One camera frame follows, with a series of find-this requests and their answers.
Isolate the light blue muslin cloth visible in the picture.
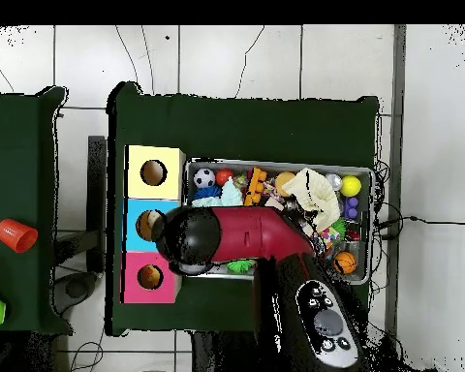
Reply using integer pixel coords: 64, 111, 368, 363
191, 176, 244, 207

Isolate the yellow plush duck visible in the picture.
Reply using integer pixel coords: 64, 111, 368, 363
139, 264, 164, 289

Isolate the wooden box with three holes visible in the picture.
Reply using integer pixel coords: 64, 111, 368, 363
122, 143, 188, 305

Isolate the shallow mesh bin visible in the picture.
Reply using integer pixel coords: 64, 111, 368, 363
182, 156, 374, 287

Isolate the orange toy building block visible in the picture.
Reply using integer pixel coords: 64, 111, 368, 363
242, 167, 267, 207

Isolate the red ball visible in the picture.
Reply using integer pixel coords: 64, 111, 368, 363
215, 168, 234, 188

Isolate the small soccer ball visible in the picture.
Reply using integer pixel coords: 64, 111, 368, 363
193, 167, 217, 190

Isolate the large green spiky ball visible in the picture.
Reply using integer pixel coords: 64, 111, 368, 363
226, 259, 257, 275

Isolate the dark green tablecloth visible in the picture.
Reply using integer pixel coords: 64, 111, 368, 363
0, 85, 73, 336
104, 80, 381, 337

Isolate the cream muslin cloth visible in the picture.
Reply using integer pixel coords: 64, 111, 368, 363
281, 167, 342, 233

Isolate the purple toy building block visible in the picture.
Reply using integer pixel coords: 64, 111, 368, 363
342, 196, 360, 220

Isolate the yellow ball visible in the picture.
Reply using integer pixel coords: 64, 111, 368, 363
339, 174, 362, 198

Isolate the small orange basketball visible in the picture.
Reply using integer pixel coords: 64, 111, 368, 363
332, 251, 358, 275

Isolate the orange plastic cup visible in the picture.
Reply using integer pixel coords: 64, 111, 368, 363
0, 217, 39, 255

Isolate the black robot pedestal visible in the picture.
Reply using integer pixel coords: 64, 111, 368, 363
191, 330, 257, 372

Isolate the black power cable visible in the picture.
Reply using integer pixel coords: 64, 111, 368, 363
377, 214, 465, 231

